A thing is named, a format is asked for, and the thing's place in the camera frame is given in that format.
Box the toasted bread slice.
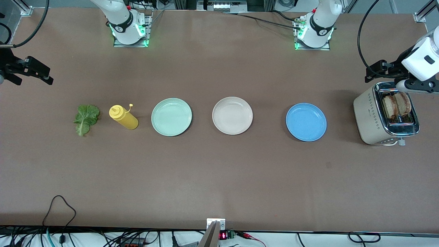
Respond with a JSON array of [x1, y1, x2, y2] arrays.
[[394, 92, 412, 117], [382, 95, 398, 120]]

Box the green lettuce leaf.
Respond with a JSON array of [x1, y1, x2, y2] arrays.
[[73, 104, 100, 137]]

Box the yellow squeeze sauce bottle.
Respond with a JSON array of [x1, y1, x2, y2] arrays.
[[109, 104, 139, 130]]

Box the blue round plate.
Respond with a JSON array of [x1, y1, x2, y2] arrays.
[[286, 103, 327, 142]]

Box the pale green round plate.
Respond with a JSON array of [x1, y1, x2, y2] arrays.
[[151, 98, 193, 137]]

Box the beige round plate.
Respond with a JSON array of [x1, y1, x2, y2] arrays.
[[212, 96, 253, 135]]

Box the beige chrome two-slot toaster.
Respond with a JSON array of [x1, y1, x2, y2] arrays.
[[353, 81, 420, 146]]

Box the white power unit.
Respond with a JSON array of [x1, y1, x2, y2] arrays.
[[197, 0, 247, 13]]

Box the red and black clip leads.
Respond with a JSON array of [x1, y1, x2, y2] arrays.
[[237, 232, 266, 247]]

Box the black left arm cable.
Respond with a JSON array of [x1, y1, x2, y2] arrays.
[[357, 0, 391, 73]]

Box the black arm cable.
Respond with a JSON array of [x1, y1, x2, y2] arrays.
[[12, 0, 50, 48], [357, 0, 391, 73]]

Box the aluminium frame corner bracket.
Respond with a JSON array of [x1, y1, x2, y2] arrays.
[[14, 0, 33, 16], [413, 0, 439, 23]]

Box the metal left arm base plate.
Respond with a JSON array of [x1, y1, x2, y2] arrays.
[[293, 17, 331, 51]]

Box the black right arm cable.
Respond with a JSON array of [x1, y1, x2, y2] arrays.
[[12, 0, 50, 48]]

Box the thin black looped cable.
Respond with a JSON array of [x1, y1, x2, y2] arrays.
[[42, 195, 76, 237]]

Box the black base power cable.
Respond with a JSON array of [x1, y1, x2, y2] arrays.
[[222, 12, 304, 31]]

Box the coiled black cable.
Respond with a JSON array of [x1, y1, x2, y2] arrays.
[[348, 232, 381, 243]]

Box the aluminium camera mount post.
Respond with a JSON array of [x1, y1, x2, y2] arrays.
[[198, 219, 226, 247]]

